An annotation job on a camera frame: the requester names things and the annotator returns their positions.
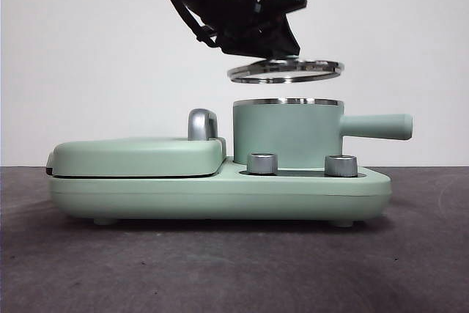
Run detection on glass lid with green knob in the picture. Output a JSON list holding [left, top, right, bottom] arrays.
[[226, 56, 346, 85]]

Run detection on silver control knob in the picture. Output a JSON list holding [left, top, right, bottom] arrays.
[[324, 154, 358, 177], [246, 152, 279, 174]]

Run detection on green breakfast machine base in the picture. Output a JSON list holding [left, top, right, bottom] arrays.
[[49, 157, 392, 227]]

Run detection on green griddle cover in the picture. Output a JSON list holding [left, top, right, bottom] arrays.
[[46, 136, 228, 179]]

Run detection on green pot with handle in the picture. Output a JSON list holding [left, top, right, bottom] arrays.
[[232, 97, 414, 166]]

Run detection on chrome griddle handle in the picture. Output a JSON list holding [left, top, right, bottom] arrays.
[[188, 108, 221, 141]]

